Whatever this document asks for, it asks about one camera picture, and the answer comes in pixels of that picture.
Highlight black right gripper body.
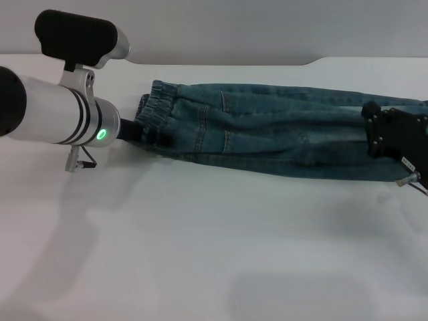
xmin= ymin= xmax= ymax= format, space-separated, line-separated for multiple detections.
xmin=366 ymin=106 xmax=428 ymax=188

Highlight left arm connector cable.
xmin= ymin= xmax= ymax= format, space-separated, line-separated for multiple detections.
xmin=64 ymin=146 xmax=98 ymax=173

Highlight blue denim shorts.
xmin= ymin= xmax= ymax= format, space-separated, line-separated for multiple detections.
xmin=133 ymin=79 xmax=428 ymax=183

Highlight right arm connector cable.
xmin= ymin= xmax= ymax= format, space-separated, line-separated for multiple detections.
xmin=396 ymin=171 xmax=428 ymax=195

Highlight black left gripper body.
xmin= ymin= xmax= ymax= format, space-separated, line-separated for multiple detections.
xmin=118 ymin=118 xmax=146 ymax=144

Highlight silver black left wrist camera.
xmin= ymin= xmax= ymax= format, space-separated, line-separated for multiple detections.
xmin=35 ymin=9 xmax=132 ymax=72

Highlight arm connector cable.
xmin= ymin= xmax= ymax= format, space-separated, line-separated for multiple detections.
xmin=64 ymin=146 xmax=98 ymax=173
xmin=396 ymin=171 xmax=428 ymax=195

